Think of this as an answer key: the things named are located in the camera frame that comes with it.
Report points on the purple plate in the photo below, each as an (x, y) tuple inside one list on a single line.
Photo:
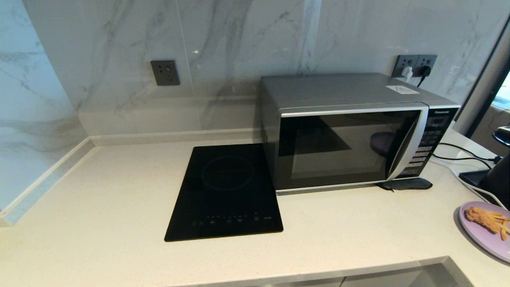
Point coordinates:
[(478, 235)]

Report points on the silver Panasonic microwave oven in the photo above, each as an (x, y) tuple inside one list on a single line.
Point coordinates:
[(338, 89)]

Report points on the black induction cooktop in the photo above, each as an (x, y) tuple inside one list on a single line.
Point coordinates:
[(223, 199)]

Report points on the white warning sticker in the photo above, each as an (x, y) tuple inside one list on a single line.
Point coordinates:
[(402, 89)]

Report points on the black rubber pad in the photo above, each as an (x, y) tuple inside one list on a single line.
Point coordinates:
[(410, 183)]

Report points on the white power plug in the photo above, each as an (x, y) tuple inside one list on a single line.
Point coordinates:
[(407, 73)]

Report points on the black power plug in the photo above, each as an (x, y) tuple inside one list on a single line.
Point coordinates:
[(425, 71)]

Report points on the beige armchair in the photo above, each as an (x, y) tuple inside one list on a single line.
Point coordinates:
[(488, 127)]

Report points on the fried chicken piece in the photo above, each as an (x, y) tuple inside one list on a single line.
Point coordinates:
[(480, 217)]

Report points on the black kettle appliance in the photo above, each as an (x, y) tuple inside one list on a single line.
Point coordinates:
[(500, 179)]

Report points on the grey single wall socket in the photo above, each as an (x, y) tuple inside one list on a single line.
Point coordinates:
[(165, 73)]

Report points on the grey double wall socket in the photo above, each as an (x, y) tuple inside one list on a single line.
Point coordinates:
[(406, 59)]

